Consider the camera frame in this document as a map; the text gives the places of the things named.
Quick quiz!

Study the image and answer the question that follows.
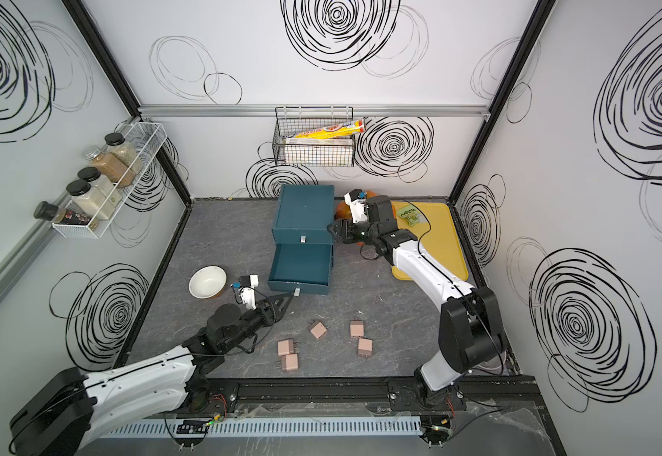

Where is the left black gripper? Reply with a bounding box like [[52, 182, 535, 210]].
[[222, 291, 293, 353]]

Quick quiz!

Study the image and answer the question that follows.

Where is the teal drawer cabinet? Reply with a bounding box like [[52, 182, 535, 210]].
[[268, 184, 335, 296]]

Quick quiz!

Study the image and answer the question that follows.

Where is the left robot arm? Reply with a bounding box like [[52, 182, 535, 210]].
[[8, 293, 294, 455]]

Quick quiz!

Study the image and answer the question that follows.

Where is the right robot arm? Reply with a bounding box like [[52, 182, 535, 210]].
[[328, 189, 508, 393]]

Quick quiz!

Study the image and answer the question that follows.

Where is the orange pumpkin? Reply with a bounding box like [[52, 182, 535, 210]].
[[335, 190, 378, 221]]

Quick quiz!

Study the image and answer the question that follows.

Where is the green snack packet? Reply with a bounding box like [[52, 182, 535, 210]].
[[397, 204, 427, 227]]

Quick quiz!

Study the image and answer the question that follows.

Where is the white bowl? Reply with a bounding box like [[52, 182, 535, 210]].
[[188, 265, 227, 299]]

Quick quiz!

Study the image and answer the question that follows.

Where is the yellow tray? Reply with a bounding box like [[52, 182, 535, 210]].
[[392, 201, 470, 280]]

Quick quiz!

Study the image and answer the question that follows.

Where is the yellow snack tube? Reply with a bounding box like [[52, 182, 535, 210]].
[[292, 119, 365, 140]]

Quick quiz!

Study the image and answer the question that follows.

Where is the spice jar white powder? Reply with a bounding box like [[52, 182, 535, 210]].
[[77, 166, 122, 207]]

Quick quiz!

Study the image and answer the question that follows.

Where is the spice jar brown powder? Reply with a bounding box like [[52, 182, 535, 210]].
[[83, 132, 143, 188]]

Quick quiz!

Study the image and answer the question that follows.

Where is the spice jar cream powder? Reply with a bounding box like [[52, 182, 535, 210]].
[[66, 179, 115, 220]]

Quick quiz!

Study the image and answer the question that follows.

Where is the small dark spice bottle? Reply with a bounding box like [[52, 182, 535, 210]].
[[32, 201, 91, 226]]

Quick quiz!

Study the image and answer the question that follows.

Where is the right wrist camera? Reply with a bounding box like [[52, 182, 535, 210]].
[[344, 189, 368, 223]]

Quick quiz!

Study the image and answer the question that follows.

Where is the black wire wall basket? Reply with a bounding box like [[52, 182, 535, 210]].
[[272, 106, 357, 168]]

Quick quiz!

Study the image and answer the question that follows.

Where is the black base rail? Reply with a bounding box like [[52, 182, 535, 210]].
[[183, 375, 543, 413]]

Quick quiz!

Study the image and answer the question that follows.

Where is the grey cable duct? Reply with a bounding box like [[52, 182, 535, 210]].
[[104, 416, 423, 439]]

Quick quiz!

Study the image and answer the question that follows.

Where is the clear wall spice shelf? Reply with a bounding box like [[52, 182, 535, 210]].
[[48, 122, 171, 248]]

